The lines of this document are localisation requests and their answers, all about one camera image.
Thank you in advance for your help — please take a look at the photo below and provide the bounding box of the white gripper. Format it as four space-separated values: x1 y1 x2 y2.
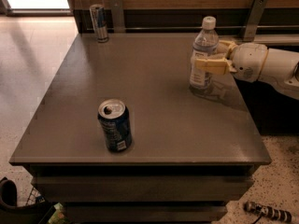
194 40 268 82

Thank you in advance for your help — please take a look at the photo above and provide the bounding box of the blue plastic water bottle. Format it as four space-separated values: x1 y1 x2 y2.
190 16 219 90

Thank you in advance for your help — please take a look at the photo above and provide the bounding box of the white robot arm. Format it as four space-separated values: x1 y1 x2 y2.
193 40 299 100

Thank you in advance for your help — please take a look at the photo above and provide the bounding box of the dark blue soda can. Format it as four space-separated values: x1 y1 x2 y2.
98 99 132 152

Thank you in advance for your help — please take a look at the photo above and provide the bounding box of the redbull can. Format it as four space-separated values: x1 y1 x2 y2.
90 4 108 43

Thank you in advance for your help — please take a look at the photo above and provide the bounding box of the grey drawer cabinet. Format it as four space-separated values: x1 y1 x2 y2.
10 34 270 224

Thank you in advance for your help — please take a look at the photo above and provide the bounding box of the green packet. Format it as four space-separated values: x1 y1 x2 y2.
47 203 72 224

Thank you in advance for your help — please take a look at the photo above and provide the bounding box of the right metal wall bracket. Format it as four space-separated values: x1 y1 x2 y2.
240 0 268 42

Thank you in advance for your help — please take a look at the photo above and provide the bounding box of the metal wall bracket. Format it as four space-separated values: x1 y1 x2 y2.
240 0 268 42
109 0 126 33

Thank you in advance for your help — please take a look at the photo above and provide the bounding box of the left metal wall bracket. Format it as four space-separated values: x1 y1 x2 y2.
109 0 126 33

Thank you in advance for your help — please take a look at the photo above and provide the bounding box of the black white striped cable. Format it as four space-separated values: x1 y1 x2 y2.
243 200 299 224

